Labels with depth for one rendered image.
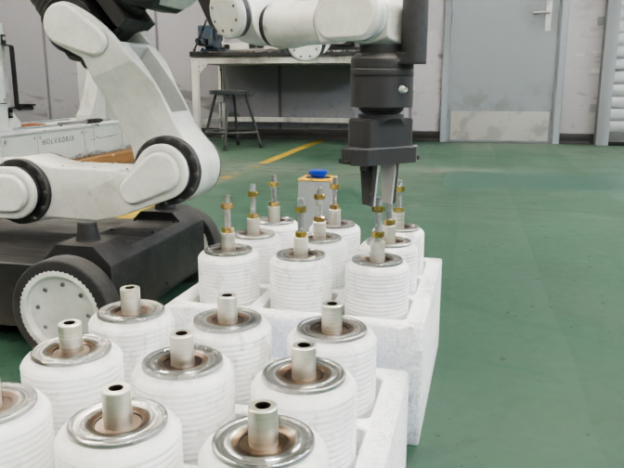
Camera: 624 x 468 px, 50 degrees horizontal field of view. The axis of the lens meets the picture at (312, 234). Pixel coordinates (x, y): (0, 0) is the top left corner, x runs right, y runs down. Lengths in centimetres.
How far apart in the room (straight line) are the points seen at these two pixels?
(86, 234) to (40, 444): 79
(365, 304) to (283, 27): 43
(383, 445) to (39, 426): 30
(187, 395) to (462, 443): 53
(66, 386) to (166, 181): 75
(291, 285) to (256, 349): 28
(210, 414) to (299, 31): 61
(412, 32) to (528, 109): 520
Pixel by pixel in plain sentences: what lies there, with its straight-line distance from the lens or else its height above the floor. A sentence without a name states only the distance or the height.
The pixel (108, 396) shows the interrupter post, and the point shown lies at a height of 28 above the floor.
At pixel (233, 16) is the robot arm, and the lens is 108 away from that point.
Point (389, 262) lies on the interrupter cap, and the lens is 98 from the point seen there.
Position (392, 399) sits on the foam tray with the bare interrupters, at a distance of 74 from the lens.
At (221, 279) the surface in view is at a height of 22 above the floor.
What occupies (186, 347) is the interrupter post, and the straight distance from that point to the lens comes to 64.
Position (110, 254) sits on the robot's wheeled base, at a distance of 133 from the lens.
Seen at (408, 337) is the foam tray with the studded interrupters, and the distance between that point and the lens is 95.
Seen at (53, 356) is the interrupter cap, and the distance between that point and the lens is 70.
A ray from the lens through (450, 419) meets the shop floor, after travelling 110.
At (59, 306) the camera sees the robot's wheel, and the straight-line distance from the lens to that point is 132.
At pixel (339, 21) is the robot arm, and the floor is 59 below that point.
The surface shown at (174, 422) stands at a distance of 56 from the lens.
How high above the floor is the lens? 51
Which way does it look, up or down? 13 degrees down
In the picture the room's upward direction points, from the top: straight up
